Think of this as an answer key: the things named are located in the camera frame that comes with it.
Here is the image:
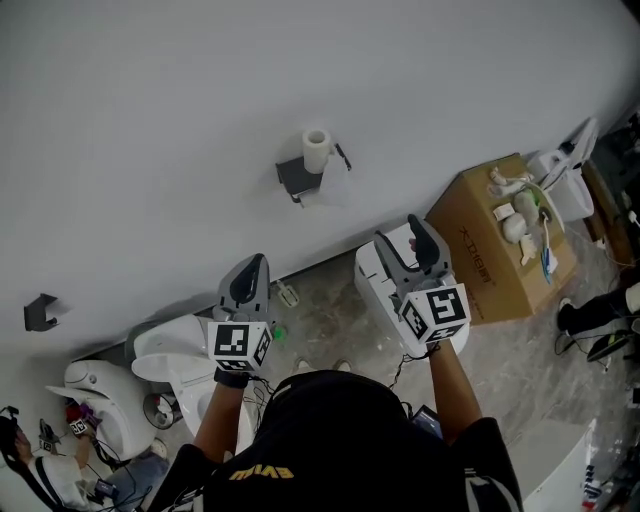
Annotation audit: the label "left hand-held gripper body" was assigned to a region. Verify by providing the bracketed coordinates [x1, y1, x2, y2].
[206, 306, 275, 373]

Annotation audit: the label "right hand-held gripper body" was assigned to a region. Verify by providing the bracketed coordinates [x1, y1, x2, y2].
[394, 271, 472, 347]

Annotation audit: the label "white toilet paper roll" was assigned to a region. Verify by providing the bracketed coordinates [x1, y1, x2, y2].
[300, 127, 354, 209]

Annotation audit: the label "person's right forearm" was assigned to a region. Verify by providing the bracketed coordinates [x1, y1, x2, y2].
[426, 344, 485, 447]

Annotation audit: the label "person's left forearm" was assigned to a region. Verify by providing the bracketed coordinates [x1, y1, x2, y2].
[191, 384, 247, 465]

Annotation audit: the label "white round toilet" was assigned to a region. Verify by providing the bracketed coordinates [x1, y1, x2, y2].
[130, 313, 222, 437]

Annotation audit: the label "white toilet with open seat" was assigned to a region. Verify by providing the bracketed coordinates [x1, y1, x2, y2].
[44, 359, 159, 462]

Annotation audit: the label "white appliance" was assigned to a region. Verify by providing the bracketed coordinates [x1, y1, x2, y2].
[526, 116, 601, 224]

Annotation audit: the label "small white floor fitting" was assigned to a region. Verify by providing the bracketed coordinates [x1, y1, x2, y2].
[276, 280, 301, 308]

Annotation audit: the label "black wristband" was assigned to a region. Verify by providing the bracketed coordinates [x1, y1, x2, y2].
[213, 368, 250, 389]

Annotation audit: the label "brown cardboard box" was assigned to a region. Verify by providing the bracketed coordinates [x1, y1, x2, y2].
[424, 152, 577, 327]

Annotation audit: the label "white oval object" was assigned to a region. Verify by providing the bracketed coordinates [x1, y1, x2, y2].
[501, 214, 532, 243]

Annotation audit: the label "pale green plastic item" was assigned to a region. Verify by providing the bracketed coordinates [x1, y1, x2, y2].
[514, 191, 542, 222]

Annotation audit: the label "blue white toothbrush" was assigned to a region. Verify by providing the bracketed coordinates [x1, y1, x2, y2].
[539, 214, 558, 284]

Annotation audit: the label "black phone with lit screen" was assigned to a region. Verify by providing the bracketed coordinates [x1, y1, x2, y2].
[411, 405, 444, 440]

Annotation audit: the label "black paper holder with shelf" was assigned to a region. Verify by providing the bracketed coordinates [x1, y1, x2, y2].
[274, 142, 353, 209]

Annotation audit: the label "person's black t-shirt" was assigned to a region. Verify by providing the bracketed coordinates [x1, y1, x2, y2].
[159, 369, 525, 512]

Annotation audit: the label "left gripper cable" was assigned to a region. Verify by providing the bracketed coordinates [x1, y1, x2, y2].
[241, 374, 277, 432]

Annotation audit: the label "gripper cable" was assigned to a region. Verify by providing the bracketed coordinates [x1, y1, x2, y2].
[386, 344, 442, 392]
[241, 374, 277, 432]

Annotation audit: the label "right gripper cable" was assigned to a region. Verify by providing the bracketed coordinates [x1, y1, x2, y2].
[386, 344, 442, 392]

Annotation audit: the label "wire mesh waste bin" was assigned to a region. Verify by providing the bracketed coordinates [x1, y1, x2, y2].
[142, 391, 184, 430]

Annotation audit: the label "white curved hose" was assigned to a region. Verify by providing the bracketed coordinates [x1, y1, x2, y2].
[529, 181, 567, 234]

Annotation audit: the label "small black wall holder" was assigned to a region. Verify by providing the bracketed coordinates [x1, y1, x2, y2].
[23, 293, 61, 333]

